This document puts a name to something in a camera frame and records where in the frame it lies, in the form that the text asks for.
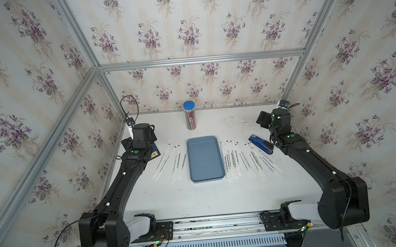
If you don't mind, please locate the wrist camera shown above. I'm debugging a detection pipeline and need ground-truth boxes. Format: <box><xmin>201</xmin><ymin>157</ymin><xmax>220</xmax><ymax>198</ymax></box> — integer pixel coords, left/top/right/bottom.
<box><xmin>126</xmin><ymin>117</ymin><xmax>135</xmax><ymax>127</ymax></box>
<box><xmin>278</xmin><ymin>100</ymin><xmax>290</xmax><ymax>109</ymax></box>

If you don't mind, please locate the blue storage tray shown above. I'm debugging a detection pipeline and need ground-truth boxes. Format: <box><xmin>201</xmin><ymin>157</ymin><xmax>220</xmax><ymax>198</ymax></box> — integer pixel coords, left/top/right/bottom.
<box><xmin>187</xmin><ymin>136</ymin><xmax>226</xmax><ymax>183</ymax></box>

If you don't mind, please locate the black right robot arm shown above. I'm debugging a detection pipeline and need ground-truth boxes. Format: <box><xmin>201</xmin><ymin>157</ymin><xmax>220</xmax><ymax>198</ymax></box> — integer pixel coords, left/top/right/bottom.
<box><xmin>256</xmin><ymin>107</ymin><xmax>370</xmax><ymax>229</ymax></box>

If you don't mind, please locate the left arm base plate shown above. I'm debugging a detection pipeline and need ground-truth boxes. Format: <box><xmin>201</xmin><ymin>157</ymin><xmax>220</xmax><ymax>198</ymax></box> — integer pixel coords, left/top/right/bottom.
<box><xmin>131</xmin><ymin>221</ymin><xmax>174</xmax><ymax>244</ymax></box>

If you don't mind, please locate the straw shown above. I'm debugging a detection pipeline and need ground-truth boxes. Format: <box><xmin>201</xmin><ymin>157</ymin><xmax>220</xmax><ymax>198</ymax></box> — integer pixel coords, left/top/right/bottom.
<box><xmin>244</xmin><ymin>144</ymin><xmax>267</xmax><ymax>181</ymax></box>
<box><xmin>234</xmin><ymin>142</ymin><xmax>246</xmax><ymax>176</ymax></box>
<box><xmin>220</xmin><ymin>141</ymin><xmax>231</xmax><ymax>184</ymax></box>
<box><xmin>251</xmin><ymin>147</ymin><xmax>283</xmax><ymax>179</ymax></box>
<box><xmin>249</xmin><ymin>145</ymin><xmax>273</xmax><ymax>178</ymax></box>
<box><xmin>224</xmin><ymin>141</ymin><xmax>235</xmax><ymax>182</ymax></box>
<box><xmin>154</xmin><ymin>145</ymin><xmax>178</xmax><ymax>182</ymax></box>
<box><xmin>237</xmin><ymin>144</ymin><xmax>256</xmax><ymax>178</ymax></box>
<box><xmin>152</xmin><ymin>143</ymin><xmax>171</xmax><ymax>180</ymax></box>
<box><xmin>229</xmin><ymin>140</ymin><xmax>239</xmax><ymax>179</ymax></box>
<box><xmin>259</xmin><ymin>151</ymin><xmax>283</xmax><ymax>174</ymax></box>
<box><xmin>171</xmin><ymin>144</ymin><xmax>181</xmax><ymax>184</ymax></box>
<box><xmin>178</xmin><ymin>151</ymin><xmax>187</xmax><ymax>181</ymax></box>

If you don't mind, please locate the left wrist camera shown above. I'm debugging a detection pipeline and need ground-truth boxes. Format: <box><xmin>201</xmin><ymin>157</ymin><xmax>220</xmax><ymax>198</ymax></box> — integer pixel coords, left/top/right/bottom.
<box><xmin>126</xmin><ymin>117</ymin><xmax>135</xmax><ymax>127</ymax></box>

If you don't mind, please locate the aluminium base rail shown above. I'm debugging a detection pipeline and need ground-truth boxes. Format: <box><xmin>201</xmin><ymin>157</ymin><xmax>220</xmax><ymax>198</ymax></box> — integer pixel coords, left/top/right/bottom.
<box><xmin>67</xmin><ymin>204</ymin><xmax>366</xmax><ymax>247</ymax></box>

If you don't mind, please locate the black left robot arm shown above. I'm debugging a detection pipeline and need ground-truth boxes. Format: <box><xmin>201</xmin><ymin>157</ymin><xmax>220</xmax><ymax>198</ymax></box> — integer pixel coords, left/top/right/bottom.
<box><xmin>78</xmin><ymin>123</ymin><xmax>157</xmax><ymax>247</ymax></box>

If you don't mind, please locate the pencil tube with blue lid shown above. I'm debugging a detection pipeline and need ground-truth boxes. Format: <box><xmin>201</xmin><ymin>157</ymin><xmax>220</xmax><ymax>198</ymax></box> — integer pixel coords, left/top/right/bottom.
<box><xmin>183</xmin><ymin>101</ymin><xmax>196</xmax><ymax>130</ymax></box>

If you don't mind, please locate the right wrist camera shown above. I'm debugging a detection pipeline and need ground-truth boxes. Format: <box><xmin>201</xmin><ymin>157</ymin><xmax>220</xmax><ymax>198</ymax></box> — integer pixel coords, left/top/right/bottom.
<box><xmin>278</xmin><ymin>100</ymin><xmax>290</xmax><ymax>109</ymax></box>

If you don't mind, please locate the vented metal strip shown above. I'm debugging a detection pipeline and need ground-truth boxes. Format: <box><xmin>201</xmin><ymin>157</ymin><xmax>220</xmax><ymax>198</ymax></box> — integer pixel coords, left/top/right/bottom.
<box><xmin>130</xmin><ymin>233</ymin><xmax>286</xmax><ymax>247</ymax></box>

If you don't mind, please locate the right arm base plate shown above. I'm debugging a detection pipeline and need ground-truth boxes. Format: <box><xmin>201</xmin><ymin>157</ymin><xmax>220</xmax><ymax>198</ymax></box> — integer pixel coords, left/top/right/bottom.
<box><xmin>259</xmin><ymin>211</ymin><xmax>311</xmax><ymax>232</ymax></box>

